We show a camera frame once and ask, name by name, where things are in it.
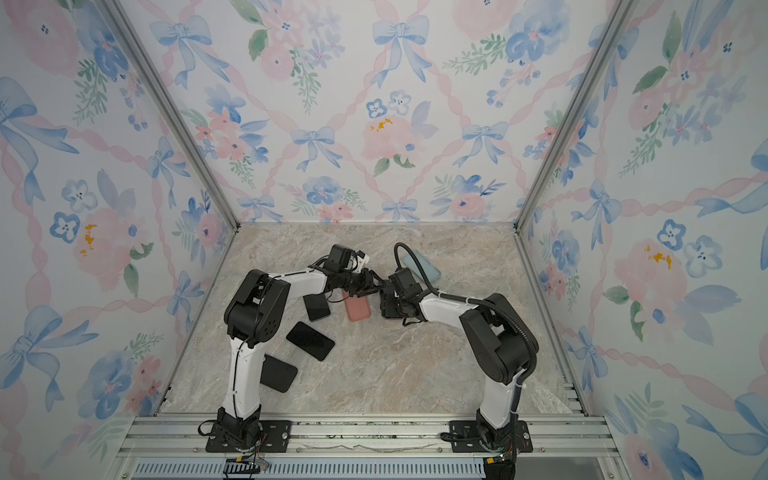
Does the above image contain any left corner aluminium post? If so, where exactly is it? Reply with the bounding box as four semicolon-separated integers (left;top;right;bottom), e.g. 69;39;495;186
95;1;240;231

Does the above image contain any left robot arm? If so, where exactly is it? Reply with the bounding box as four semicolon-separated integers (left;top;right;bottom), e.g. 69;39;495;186
216;268;384;449

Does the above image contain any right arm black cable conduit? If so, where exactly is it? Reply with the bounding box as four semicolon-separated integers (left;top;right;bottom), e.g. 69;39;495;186
393;242;540;385

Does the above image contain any aluminium front rail frame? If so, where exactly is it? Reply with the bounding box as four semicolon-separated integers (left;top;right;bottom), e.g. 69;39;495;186
106;414;629;479

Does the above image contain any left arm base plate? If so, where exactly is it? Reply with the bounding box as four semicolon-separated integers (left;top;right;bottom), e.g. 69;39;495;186
205;420;292;454

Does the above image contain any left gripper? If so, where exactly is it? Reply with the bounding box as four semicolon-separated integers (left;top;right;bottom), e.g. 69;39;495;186
339;268;388;298

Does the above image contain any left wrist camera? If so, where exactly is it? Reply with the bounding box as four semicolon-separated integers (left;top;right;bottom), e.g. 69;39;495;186
323;244;370;273

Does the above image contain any right corner aluminium post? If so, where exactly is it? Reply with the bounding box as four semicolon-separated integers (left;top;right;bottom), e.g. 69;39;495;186
515;0;636;234

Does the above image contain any blue-edged black phone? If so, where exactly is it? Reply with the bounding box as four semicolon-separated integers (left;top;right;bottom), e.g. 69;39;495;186
303;293;331;322

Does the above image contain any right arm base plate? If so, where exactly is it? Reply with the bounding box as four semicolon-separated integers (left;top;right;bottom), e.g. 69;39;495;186
440;418;534;455

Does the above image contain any pink phone case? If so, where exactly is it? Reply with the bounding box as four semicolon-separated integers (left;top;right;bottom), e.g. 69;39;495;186
344;296;372;322

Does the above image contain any mint green phone case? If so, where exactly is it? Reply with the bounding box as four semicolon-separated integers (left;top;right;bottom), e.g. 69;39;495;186
400;250;441;284

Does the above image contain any black phone case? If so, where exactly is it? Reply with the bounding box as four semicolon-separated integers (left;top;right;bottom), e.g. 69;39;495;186
260;355;298;393

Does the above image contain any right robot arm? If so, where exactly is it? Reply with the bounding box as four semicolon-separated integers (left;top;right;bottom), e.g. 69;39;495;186
380;268;539;452

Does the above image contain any corner aluminium post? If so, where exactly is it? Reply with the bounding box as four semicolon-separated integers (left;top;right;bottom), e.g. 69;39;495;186
515;0;636;234
95;1;240;231

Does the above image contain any white-edged black phone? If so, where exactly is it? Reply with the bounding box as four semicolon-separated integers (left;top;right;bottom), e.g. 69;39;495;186
286;322;335;362

